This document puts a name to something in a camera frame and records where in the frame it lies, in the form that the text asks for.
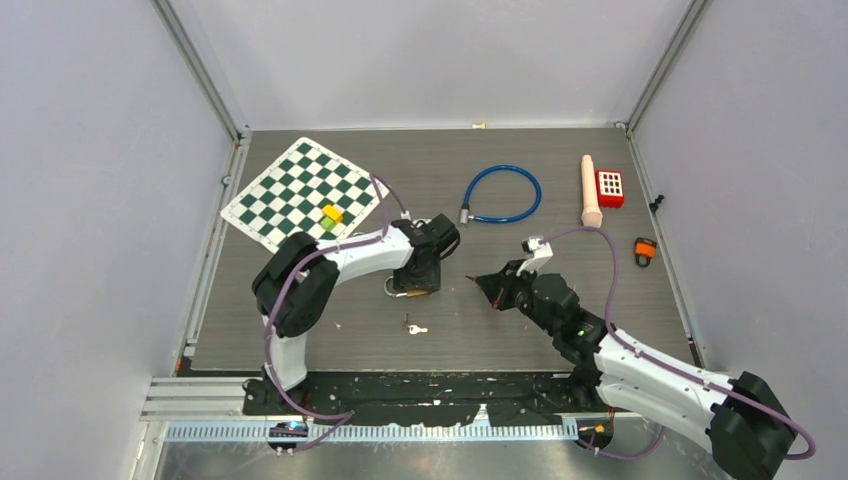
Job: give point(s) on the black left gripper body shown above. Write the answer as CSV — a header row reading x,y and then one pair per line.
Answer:
x,y
426,278

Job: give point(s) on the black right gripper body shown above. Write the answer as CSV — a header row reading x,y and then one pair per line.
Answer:
x,y
529,276

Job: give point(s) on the brass padlock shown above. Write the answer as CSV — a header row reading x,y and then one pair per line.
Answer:
x,y
389,290

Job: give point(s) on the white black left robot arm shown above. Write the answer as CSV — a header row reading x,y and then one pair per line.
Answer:
x,y
294,287

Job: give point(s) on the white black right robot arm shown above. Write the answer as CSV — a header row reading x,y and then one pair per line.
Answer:
x,y
739,421

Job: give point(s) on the silver keys with white tag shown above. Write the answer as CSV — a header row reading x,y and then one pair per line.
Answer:
x,y
411,328

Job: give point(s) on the yellow block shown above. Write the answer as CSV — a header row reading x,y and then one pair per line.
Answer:
x,y
332,213

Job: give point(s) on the green block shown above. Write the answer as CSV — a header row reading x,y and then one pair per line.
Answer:
x,y
328,224

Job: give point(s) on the beige wooden rolling pin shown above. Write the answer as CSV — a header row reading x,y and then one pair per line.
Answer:
x,y
591,215

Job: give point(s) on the black front base panel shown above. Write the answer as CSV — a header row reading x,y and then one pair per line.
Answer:
x,y
431,399

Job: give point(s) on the small orange padlock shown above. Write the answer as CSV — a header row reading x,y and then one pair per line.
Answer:
x,y
644,251

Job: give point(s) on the red block with holes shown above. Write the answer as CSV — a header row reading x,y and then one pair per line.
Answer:
x,y
610,189

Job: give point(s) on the green white chessboard mat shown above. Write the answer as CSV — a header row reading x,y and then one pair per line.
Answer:
x,y
288,196

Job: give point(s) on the blue cable lock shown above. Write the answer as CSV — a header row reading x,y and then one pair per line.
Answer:
x,y
503,197

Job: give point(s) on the black knob on rail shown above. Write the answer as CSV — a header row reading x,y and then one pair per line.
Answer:
x,y
656,203

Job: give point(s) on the aluminium frame rail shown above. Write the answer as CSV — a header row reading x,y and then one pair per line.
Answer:
x,y
210,408

